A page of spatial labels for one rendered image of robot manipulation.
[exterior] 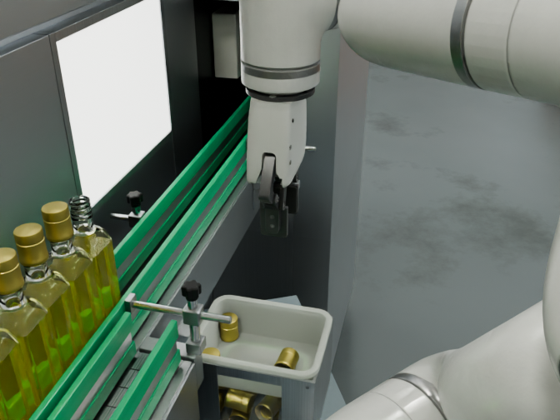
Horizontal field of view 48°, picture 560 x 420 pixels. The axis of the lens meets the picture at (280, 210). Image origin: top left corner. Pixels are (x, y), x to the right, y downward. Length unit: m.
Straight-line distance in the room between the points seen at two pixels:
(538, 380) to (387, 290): 2.43
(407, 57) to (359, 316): 2.32
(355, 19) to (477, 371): 0.30
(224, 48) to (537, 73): 1.46
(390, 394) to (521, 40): 0.42
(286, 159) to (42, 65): 0.50
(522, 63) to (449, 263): 2.77
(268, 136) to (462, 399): 0.32
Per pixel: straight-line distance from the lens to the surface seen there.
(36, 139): 1.05
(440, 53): 0.47
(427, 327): 2.77
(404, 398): 0.71
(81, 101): 1.16
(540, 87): 0.43
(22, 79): 1.01
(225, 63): 1.84
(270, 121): 0.66
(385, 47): 0.51
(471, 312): 2.89
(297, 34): 0.64
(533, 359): 0.52
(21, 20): 1.03
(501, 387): 0.54
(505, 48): 0.43
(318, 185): 1.76
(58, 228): 0.87
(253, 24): 0.65
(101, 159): 1.23
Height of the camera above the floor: 1.74
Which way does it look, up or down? 30 degrees down
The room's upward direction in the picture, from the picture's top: straight up
